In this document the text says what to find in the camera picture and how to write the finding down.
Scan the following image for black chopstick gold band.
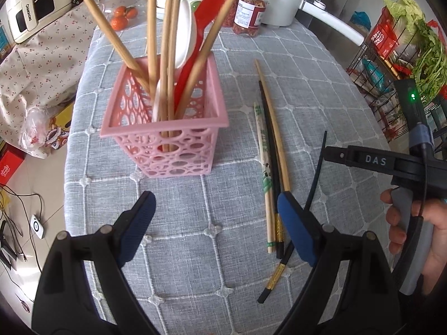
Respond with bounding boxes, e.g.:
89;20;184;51
258;80;284;259

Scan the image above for pink perforated utensil basket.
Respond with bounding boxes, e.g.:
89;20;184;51
100;54;229;178

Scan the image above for white electric cooking pot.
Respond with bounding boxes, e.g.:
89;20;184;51
261;0;364;46

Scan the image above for small orange tangerines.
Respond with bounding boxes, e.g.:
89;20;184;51
110;5;139;31

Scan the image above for floral table cloth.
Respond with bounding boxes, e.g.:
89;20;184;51
0;0;148;157

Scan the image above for wire rack with vegetables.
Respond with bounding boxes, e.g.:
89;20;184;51
346;0;446;142

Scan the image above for glass jar with tangerines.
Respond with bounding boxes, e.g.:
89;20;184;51
101;0;147;32

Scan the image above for grey refrigerator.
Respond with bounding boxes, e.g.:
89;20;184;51
296;0;371;42

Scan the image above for white bowl with green knob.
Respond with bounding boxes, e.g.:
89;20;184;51
154;0;218;21

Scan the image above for disposable chopsticks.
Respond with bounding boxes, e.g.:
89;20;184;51
253;102;276;253

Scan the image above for person's right hand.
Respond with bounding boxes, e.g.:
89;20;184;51
380;188;447;295

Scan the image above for short labelled snack jar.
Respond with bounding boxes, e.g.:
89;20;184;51
233;0;269;37

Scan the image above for grey quilted table cloth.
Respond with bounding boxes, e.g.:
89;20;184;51
65;22;388;334

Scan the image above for wooden chopstick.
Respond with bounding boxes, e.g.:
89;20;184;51
254;59;291;191

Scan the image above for red box on floor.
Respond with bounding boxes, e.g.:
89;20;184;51
0;144;26;185

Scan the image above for cream air fryer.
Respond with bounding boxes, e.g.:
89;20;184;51
5;0;72;44

